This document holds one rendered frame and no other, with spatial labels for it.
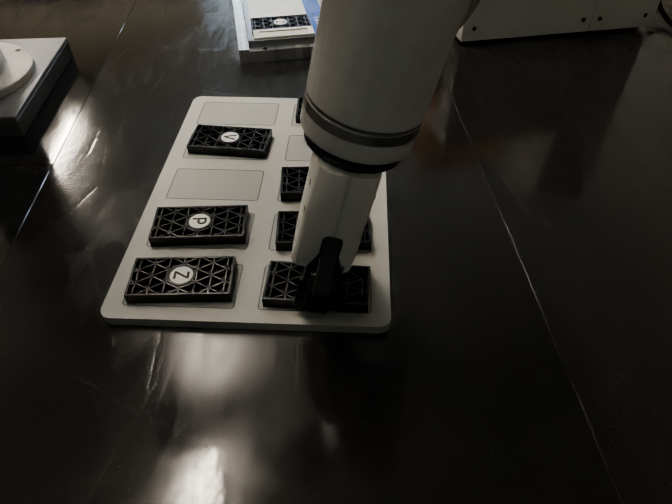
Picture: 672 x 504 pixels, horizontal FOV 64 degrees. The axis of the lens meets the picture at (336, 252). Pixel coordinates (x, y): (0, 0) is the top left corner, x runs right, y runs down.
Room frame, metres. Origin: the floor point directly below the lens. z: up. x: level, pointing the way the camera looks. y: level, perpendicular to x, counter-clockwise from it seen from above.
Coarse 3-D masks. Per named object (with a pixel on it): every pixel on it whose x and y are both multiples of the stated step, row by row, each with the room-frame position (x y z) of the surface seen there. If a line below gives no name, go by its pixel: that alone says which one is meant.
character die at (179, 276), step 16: (208, 256) 0.37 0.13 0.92; (224, 256) 0.37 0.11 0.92; (144, 272) 0.35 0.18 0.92; (160, 272) 0.35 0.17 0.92; (176, 272) 0.35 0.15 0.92; (192, 272) 0.35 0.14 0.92; (208, 272) 0.36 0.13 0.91; (224, 272) 0.35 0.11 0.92; (128, 288) 0.33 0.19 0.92; (144, 288) 0.33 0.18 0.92; (160, 288) 0.33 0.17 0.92; (176, 288) 0.33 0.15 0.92; (192, 288) 0.34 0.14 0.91; (208, 288) 0.33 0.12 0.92; (224, 288) 0.33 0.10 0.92
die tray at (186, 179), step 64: (192, 128) 0.62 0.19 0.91; (192, 192) 0.49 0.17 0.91; (256, 192) 0.49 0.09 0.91; (384, 192) 0.49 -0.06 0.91; (128, 256) 0.38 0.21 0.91; (192, 256) 0.38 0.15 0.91; (256, 256) 0.38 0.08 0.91; (384, 256) 0.38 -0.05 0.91; (128, 320) 0.30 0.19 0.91; (192, 320) 0.30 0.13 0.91; (256, 320) 0.30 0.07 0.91; (320, 320) 0.30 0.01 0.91; (384, 320) 0.30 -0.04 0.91
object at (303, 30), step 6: (258, 30) 0.87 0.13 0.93; (264, 30) 0.87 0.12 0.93; (270, 30) 0.87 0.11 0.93; (276, 30) 0.87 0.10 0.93; (282, 30) 0.88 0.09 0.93; (288, 30) 0.88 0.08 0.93; (294, 30) 0.88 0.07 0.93; (300, 30) 0.88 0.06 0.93; (306, 30) 0.88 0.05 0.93; (312, 30) 0.87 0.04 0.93; (258, 36) 0.85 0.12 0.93; (264, 36) 0.85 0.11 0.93; (270, 36) 0.85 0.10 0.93; (276, 36) 0.85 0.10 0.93; (282, 36) 0.85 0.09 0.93; (288, 36) 0.85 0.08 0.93
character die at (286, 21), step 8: (272, 16) 0.93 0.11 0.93; (280, 16) 0.93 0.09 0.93; (288, 16) 0.93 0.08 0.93; (296, 16) 0.94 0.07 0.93; (304, 16) 0.93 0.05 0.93; (256, 24) 0.91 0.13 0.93; (264, 24) 0.90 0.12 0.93; (272, 24) 0.90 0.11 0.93; (280, 24) 0.90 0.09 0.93; (288, 24) 0.90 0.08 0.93; (296, 24) 0.90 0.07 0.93; (304, 24) 0.90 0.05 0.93
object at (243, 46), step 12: (240, 0) 1.03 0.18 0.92; (240, 12) 0.97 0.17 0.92; (240, 24) 0.92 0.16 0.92; (240, 36) 0.87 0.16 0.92; (252, 36) 0.88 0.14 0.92; (240, 48) 0.83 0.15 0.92; (252, 48) 0.84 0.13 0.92; (276, 48) 0.84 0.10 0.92; (288, 48) 0.84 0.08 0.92; (300, 48) 0.84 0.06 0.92; (312, 48) 0.84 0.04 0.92; (240, 60) 0.82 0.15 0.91; (252, 60) 0.83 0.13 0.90; (264, 60) 0.83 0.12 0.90; (276, 60) 0.83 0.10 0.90
